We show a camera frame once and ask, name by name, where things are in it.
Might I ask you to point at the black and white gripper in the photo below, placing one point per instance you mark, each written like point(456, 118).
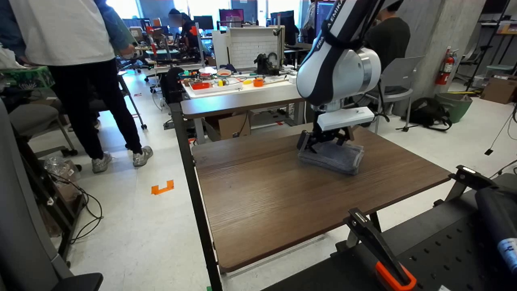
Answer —
point(334, 124)

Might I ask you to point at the cardboard box far right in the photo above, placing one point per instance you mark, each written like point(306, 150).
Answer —
point(502, 90)

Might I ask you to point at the black clamp at right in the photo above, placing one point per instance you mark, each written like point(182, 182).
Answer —
point(464, 178)

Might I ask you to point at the grey office chair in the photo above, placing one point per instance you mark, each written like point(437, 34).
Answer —
point(395, 84)

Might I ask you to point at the standing person white shirt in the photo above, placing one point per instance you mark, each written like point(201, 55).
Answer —
point(72, 38)

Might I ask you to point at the wooden table with black frame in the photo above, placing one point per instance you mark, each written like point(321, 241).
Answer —
point(253, 195)

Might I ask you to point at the seated person dark shirt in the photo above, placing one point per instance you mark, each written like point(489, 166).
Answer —
point(390, 34)

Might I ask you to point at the grey chair at left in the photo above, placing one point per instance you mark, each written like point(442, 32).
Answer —
point(28, 258)

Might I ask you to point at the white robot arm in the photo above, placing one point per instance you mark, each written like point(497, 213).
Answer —
point(340, 64)

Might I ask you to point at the black backpack on floor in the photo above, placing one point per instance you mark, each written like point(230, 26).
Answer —
point(430, 113)

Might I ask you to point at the grey towel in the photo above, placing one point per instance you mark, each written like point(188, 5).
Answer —
point(342, 158)

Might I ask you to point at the red fire extinguisher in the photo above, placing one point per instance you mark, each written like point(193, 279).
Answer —
point(447, 68)

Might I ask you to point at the black headset object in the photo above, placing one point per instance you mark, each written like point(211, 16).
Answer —
point(267, 63)

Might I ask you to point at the green basket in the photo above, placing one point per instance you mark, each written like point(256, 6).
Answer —
point(456, 105)

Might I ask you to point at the orange floor tape marker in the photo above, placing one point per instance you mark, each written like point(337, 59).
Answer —
point(159, 189)

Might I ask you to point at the cardboard box under table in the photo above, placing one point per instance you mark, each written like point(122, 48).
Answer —
point(229, 126)

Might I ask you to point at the white whiteboard panel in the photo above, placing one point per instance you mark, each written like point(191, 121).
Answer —
point(241, 45)

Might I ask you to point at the black orange clamp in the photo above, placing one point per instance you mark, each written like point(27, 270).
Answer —
point(388, 268)

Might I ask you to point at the black perforated platform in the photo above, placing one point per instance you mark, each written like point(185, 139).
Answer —
point(450, 247)

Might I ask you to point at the white board with toys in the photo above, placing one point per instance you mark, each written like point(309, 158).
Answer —
point(235, 82)

